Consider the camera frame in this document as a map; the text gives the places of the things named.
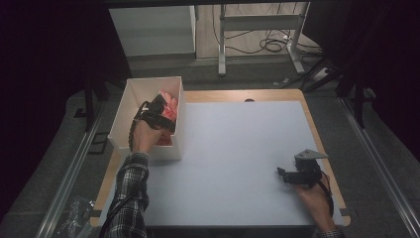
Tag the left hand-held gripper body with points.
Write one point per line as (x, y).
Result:
(148, 114)

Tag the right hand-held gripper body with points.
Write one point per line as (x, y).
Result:
(305, 173)

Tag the pink glove with red print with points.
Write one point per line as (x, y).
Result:
(171, 105)

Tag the white box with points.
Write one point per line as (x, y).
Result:
(145, 89)

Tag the person's left hand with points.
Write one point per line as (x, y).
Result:
(143, 137)

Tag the person's right hand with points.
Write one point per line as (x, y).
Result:
(317, 201)

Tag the pale blue table mat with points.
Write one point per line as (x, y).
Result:
(231, 165)

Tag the black tape strip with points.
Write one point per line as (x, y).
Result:
(345, 212)
(95, 213)

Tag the black stand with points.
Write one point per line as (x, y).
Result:
(358, 95)
(89, 102)

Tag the white cabinet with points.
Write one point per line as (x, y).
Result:
(152, 31)

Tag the wooden table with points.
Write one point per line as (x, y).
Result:
(231, 95)

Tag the white power strip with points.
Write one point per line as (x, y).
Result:
(320, 74)

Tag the clear plastic bag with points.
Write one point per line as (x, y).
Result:
(76, 218)

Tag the aluminium rail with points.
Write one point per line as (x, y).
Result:
(71, 178)
(379, 165)

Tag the grey metal desk frame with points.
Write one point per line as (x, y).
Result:
(261, 22)

